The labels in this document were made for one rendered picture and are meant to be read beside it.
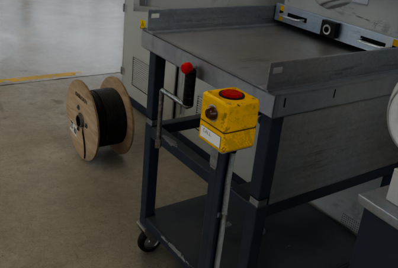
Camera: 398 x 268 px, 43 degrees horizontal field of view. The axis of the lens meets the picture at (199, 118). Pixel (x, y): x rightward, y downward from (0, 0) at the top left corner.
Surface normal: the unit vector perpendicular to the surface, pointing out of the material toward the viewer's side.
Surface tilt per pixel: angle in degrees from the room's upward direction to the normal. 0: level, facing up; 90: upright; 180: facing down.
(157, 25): 90
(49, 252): 0
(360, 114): 90
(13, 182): 0
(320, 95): 90
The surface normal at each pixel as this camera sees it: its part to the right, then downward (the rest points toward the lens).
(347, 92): 0.57, 0.37
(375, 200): 0.10, -0.92
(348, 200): -0.82, 0.15
